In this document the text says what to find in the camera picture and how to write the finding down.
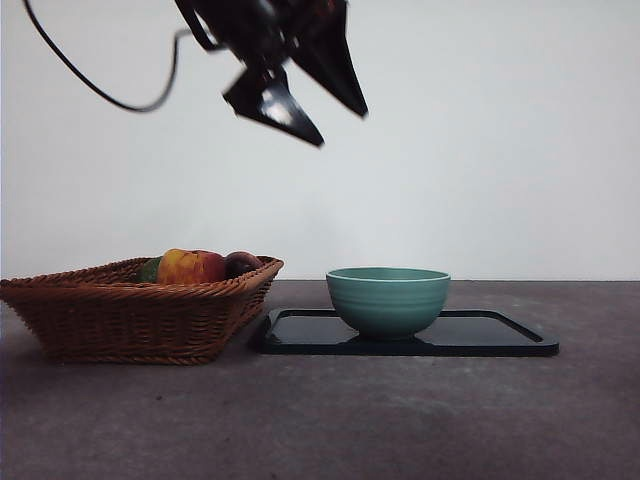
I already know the teal ceramic bowl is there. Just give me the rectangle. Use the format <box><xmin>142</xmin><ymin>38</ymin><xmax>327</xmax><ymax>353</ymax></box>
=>
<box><xmin>325</xmin><ymin>266</ymin><xmax>452</xmax><ymax>342</ymax></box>

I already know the red yellow apple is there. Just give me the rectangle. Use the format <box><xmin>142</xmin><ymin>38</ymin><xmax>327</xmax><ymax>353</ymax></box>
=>
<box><xmin>156</xmin><ymin>248</ymin><xmax>227</xmax><ymax>285</ymax></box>

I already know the black cable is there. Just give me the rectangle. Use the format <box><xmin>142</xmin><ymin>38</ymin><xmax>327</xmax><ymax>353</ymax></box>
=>
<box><xmin>22</xmin><ymin>0</ymin><xmax>195</xmax><ymax>113</ymax></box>

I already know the dark red plum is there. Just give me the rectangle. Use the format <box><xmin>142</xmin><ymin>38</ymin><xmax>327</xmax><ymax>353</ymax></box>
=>
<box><xmin>224</xmin><ymin>251</ymin><xmax>264</xmax><ymax>279</ymax></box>

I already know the dark green rectangular tray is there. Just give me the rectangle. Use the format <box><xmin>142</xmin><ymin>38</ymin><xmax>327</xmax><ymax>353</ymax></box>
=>
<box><xmin>262</xmin><ymin>308</ymin><xmax>560</xmax><ymax>357</ymax></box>

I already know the green fruit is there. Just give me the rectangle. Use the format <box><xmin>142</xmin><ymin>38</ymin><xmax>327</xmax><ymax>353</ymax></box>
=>
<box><xmin>137</xmin><ymin>256</ymin><xmax>164</xmax><ymax>284</ymax></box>

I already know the brown wicker basket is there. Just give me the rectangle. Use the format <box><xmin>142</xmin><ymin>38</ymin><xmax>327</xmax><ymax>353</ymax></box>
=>
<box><xmin>0</xmin><ymin>255</ymin><xmax>285</xmax><ymax>365</ymax></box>

